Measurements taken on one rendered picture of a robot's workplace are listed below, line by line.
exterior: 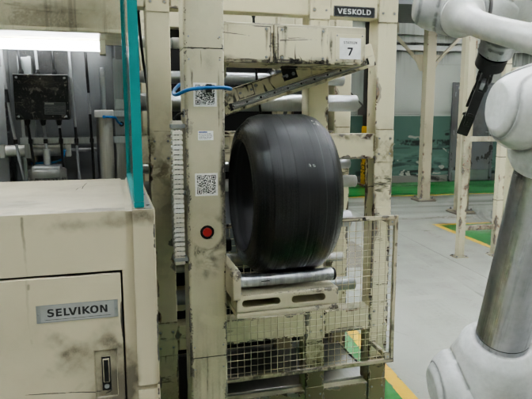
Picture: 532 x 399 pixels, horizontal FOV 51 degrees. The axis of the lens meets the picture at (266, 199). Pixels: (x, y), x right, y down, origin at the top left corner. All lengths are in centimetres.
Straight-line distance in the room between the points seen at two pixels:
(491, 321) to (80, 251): 78
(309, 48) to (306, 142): 53
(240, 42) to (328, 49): 35
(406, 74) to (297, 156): 1052
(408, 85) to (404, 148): 131
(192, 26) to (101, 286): 97
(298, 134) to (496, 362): 96
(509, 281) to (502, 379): 21
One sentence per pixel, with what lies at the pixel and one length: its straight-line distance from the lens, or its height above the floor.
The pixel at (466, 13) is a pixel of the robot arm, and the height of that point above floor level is 166.
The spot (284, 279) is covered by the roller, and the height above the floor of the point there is 90.
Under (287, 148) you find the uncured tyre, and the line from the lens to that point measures 174.
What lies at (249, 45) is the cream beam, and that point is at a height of 170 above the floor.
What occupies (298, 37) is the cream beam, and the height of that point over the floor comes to 173.
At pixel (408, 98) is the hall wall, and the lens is 1221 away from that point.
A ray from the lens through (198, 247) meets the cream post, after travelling 186.
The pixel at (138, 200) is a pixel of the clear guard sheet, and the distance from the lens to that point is 110.
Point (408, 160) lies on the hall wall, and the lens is 1218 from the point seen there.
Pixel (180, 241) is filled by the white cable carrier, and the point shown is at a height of 103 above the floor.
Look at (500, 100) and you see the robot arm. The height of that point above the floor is 147.
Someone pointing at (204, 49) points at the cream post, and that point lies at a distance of 183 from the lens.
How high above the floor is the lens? 145
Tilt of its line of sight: 9 degrees down
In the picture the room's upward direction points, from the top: straight up
